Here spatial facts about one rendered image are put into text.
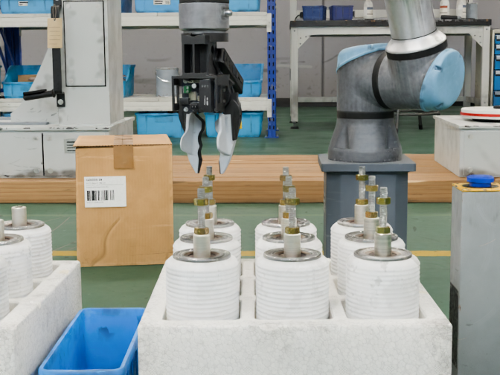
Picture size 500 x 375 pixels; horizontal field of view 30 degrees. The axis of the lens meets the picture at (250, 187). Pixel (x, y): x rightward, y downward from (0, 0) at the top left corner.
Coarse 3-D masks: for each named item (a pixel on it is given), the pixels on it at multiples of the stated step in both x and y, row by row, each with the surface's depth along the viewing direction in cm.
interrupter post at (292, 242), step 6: (288, 234) 121; (294, 234) 120; (300, 234) 121; (288, 240) 121; (294, 240) 120; (300, 240) 121; (288, 246) 121; (294, 246) 121; (300, 246) 121; (288, 252) 121; (294, 252) 121; (300, 252) 121
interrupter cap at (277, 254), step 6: (264, 252) 122; (270, 252) 123; (276, 252) 123; (282, 252) 123; (306, 252) 123; (312, 252) 122; (318, 252) 122; (270, 258) 119; (276, 258) 119; (282, 258) 118; (288, 258) 118; (294, 258) 118; (300, 258) 118; (306, 258) 118; (312, 258) 119; (318, 258) 120
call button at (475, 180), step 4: (468, 176) 140; (472, 176) 139; (476, 176) 139; (480, 176) 139; (484, 176) 139; (488, 176) 139; (492, 176) 139; (468, 180) 139; (472, 180) 138; (476, 180) 138; (480, 180) 138; (484, 180) 138; (488, 180) 138; (492, 180) 138; (472, 184) 139; (476, 184) 139; (480, 184) 138; (484, 184) 138; (488, 184) 139
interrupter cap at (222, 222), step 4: (188, 220) 146; (192, 220) 147; (196, 220) 147; (220, 220) 147; (224, 220) 147; (228, 220) 147; (232, 220) 146; (188, 224) 143; (192, 224) 144; (196, 224) 144; (220, 224) 143; (224, 224) 144; (228, 224) 143; (232, 224) 144
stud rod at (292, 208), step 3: (291, 189) 120; (294, 189) 120; (291, 192) 120; (294, 192) 120; (291, 195) 120; (294, 195) 120; (291, 198) 120; (294, 198) 120; (291, 207) 120; (294, 207) 120; (291, 210) 121; (294, 210) 121; (291, 213) 121; (294, 213) 121; (291, 216) 121; (294, 216) 121; (291, 219) 121; (294, 219) 121; (291, 222) 121; (294, 222) 121; (291, 225) 121; (294, 225) 121
